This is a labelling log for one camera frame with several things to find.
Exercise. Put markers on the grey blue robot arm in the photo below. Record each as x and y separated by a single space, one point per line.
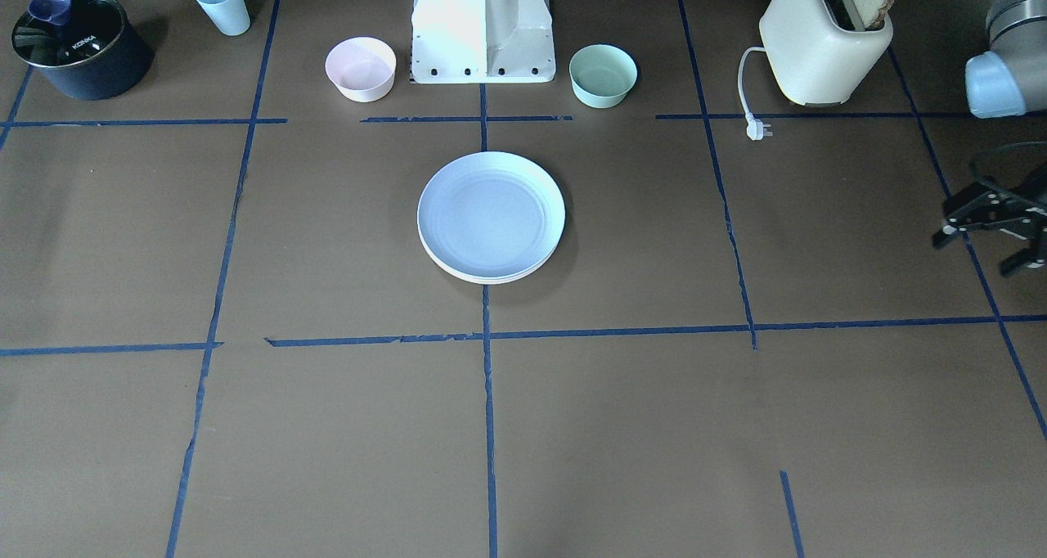
1008 80

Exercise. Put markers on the green bowl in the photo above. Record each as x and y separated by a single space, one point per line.
602 75

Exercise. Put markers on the white mounting post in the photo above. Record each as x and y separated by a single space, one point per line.
482 42

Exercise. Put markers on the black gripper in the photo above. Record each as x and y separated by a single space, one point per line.
992 212

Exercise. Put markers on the light blue cup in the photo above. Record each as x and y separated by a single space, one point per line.
231 17

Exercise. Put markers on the cream plate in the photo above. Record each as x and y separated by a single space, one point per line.
534 259

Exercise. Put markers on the dark blue saucepan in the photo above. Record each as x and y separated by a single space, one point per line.
87 49

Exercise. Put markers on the cream toaster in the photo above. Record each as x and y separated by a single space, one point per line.
818 51

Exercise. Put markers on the pink bowl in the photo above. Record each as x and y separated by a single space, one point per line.
363 69

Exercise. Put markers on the blue plate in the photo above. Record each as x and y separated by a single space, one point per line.
484 211

